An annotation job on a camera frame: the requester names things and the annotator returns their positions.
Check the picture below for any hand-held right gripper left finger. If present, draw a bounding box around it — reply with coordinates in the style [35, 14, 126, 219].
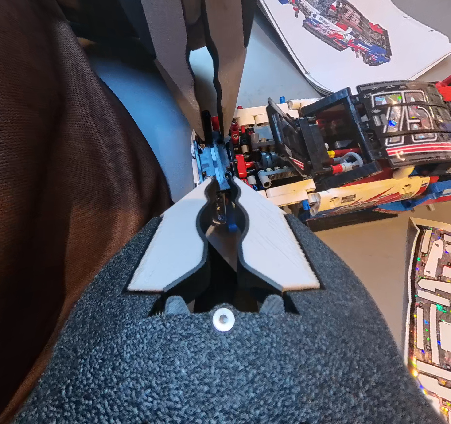
[127, 177, 214, 293]

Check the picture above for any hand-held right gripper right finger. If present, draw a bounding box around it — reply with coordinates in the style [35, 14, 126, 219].
[230, 177, 321, 293]

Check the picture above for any grey desk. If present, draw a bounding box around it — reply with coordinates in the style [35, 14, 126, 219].
[85, 0, 451, 354]

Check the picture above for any person's brown shirt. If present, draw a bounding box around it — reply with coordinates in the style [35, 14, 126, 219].
[0, 0, 173, 424]

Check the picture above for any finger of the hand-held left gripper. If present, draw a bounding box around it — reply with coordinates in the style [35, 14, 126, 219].
[135, 0, 206, 141]
[202, 0, 248, 134]

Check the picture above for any white instruction booklet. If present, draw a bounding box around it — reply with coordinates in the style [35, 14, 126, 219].
[257, 0, 451, 95]

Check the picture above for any red white blue brick race car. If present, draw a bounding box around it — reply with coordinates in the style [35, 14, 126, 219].
[231, 80, 451, 229]

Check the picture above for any black white brick bumper assembly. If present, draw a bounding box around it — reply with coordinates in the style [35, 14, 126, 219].
[191, 110, 237, 234]

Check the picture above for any holographic sticker sheet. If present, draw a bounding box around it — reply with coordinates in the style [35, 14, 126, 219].
[403, 216, 451, 414]

